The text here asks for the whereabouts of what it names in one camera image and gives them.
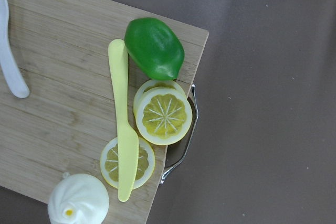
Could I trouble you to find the white ceramic spoon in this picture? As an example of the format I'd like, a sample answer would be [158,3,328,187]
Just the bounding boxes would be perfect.
[1,0,30,99]

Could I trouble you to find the lower stacked lemon slice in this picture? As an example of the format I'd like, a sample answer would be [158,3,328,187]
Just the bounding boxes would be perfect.
[133,79,186,114]

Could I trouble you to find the green lime toy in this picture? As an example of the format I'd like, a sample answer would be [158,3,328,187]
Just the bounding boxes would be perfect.
[124,17,185,80]

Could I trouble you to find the yellow plastic knife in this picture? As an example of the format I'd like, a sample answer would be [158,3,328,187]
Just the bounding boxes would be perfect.
[108,39,139,202]

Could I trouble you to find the lemon slice under knife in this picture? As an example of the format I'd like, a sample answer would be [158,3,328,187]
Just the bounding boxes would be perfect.
[100,137,155,189]

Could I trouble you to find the bamboo cutting board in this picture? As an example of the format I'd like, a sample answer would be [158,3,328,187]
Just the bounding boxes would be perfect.
[0,0,210,224]

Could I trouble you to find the metal cutting board handle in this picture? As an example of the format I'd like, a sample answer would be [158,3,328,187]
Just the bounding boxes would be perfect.
[159,83,199,186]

